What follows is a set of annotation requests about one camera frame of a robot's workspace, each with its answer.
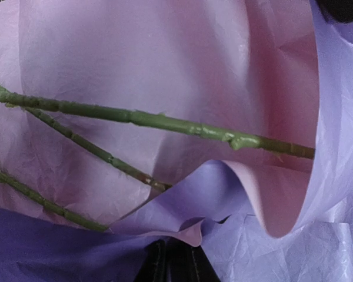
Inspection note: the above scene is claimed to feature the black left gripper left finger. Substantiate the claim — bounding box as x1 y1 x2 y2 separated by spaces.
134 239 174 282

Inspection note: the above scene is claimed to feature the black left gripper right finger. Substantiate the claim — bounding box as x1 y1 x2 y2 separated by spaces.
172 241 221 282

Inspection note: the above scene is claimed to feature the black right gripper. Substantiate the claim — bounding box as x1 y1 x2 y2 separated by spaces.
319 0 353 23

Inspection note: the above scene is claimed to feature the purple and pink wrapping paper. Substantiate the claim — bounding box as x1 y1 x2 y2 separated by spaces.
0 1 353 281

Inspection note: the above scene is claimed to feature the pink fake flower stem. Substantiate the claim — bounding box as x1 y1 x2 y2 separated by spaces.
0 85 315 159
0 170 109 232

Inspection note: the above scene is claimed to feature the green fake leaf stem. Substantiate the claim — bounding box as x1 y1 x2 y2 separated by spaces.
23 107 172 192

